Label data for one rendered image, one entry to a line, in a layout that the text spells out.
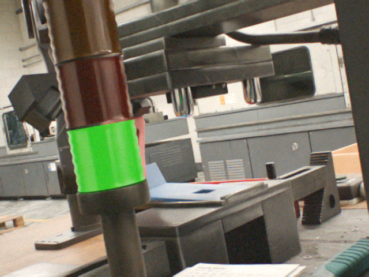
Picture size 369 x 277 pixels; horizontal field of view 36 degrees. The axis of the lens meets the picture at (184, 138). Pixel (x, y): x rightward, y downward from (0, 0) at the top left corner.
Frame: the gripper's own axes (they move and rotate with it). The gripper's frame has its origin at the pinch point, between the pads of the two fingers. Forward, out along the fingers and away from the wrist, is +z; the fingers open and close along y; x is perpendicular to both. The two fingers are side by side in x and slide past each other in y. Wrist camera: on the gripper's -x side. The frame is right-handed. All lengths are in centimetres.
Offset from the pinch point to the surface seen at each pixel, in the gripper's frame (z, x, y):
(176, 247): 11.1, -11.2, 11.7
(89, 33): 1.2, -27.1, 29.7
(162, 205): 5.7, -4.0, 5.3
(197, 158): -171, 673, -550
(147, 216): 6.5, -7.8, 6.5
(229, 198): 9.0, -2.7, 12.8
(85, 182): 7.5, -28.0, 25.1
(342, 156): -7, 216, -87
